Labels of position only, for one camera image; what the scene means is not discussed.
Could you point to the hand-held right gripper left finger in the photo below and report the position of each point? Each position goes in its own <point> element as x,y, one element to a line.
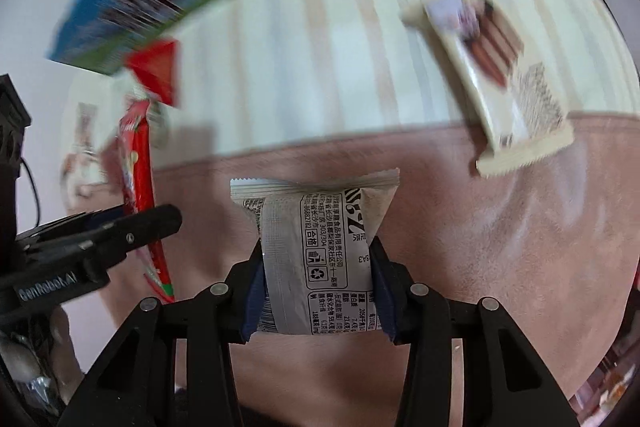
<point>252,302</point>

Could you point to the cat print blanket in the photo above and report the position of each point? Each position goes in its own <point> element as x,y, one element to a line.
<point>475,257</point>

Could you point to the long red snack packet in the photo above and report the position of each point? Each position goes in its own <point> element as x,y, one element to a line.
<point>137,157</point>

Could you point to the silver grey snack packet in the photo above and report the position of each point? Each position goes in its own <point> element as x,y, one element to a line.
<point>325,252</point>

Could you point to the white wafer packet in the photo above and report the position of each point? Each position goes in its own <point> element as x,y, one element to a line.
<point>492,72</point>

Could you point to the red triangular snack packet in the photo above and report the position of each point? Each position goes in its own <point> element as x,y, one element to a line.
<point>157,67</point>

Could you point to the small dog print packet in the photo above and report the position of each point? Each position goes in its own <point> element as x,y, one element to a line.
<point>85,152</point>

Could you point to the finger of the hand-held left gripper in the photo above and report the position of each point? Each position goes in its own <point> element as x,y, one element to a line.
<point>145,224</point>
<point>65,227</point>

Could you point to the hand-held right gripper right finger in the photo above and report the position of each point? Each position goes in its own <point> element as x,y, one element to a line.
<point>384,302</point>

